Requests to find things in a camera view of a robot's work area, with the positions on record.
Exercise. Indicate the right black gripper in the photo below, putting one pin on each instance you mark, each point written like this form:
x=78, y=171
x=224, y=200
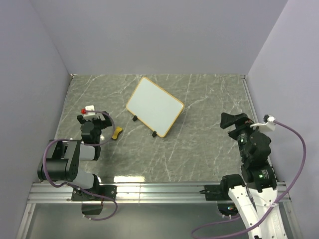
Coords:
x=227, y=119

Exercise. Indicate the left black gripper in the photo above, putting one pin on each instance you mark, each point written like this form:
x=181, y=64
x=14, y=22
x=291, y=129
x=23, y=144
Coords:
x=104, y=123

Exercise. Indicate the yellow bone-shaped eraser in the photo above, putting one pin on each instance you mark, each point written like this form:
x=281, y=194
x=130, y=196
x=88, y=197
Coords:
x=117, y=132

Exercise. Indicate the yellow framed whiteboard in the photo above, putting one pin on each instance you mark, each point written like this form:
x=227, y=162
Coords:
x=154, y=106

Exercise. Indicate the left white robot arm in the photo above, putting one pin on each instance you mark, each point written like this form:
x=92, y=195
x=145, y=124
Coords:
x=60, y=162

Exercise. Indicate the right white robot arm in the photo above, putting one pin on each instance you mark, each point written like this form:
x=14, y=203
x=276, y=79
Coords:
x=255, y=190

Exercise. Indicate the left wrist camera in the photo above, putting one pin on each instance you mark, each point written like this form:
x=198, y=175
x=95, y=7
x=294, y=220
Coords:
x=89, y=113

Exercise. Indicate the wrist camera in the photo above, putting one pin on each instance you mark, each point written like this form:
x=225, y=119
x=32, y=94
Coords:
x=89, y=113
x=268, y=124

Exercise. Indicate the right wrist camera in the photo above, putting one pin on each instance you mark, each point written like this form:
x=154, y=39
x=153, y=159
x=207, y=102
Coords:
x=268, y=124

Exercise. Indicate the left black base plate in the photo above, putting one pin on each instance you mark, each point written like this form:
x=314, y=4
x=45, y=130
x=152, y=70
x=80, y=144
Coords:
x=109, y=191

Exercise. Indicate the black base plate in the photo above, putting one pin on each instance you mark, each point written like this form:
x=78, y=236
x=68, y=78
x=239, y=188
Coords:
x=214, y=192
x=109, y=191

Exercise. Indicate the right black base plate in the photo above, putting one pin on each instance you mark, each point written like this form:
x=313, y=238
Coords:
x=214, y=192

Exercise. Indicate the aluminium mounting rail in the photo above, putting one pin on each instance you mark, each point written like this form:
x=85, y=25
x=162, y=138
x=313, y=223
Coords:
x=128, y=193

